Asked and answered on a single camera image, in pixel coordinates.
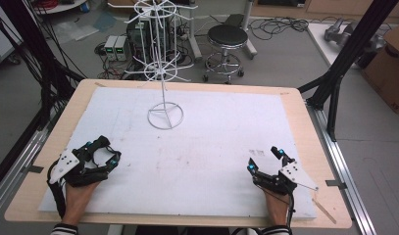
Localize round white table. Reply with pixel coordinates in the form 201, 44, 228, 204
31, 0, 91, 16

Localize clear plastic sheet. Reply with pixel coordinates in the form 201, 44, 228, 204
52, 12, 118, 44

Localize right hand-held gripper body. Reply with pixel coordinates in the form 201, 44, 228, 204
252, 161, 320, 197

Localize grey bench power supply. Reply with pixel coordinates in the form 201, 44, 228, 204
103, 34, 119, 62
115, 35, 131, 62

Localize white foam mat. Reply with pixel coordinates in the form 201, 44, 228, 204
37, 85, 319, 219

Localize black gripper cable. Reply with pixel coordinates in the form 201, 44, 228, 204
286, 192, 297, 233
45, 162, 68, 219

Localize black computer tower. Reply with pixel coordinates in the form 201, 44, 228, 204
125, 12, 173, 57

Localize black round stool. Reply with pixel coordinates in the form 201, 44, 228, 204
202, 23, 250, 85

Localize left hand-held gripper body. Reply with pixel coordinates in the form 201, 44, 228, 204
48, 144, 111, 188

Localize white wire display rack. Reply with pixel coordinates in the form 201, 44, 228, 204
107, 0, 199, 131

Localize black frame post with cables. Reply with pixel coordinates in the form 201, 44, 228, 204
0, 0, 87, 132

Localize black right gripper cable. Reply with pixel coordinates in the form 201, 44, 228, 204
286, 192, 297, 233

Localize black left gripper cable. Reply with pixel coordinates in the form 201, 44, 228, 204
45, 162, 68, 219

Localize person's right hand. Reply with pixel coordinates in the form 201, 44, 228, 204
263, 187, 292, 227

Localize person's left hand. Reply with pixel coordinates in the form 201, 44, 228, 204
61, 180, 102, 227

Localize white table leg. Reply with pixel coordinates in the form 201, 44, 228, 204
185, 0, 204, 63
241, 0, 259, 61

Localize black floor cables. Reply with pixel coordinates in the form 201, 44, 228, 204
248, 15, 310, 42

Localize aluminium rail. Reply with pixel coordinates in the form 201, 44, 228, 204
0, 127, 52, 220
305, 100, 378, 235

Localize black metal frame post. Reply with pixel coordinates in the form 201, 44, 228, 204
297, 0, 399, 143

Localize thin wooden stick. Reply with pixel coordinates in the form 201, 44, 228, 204
311, 198, 338, 225

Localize brown cardboard box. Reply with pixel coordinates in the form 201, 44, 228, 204
361, 22, 399, 115

